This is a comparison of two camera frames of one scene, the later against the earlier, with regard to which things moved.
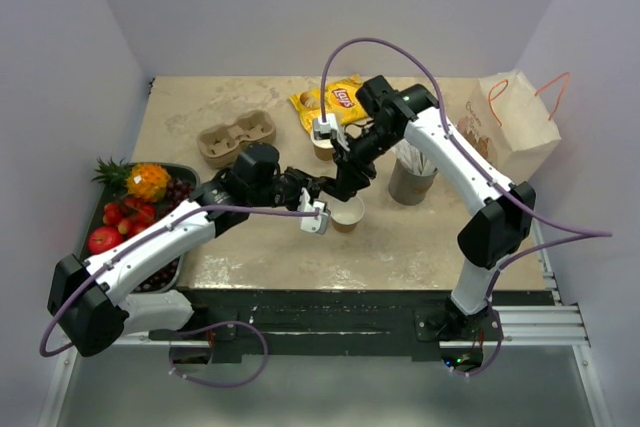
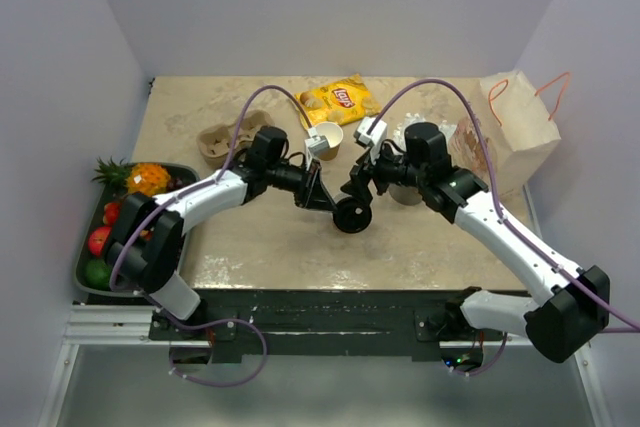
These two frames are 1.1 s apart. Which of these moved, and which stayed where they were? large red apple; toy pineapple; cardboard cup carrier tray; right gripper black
Moved: right gripper black
Stayed: large red apple; cardboard cup carrier tray; toy pineapple
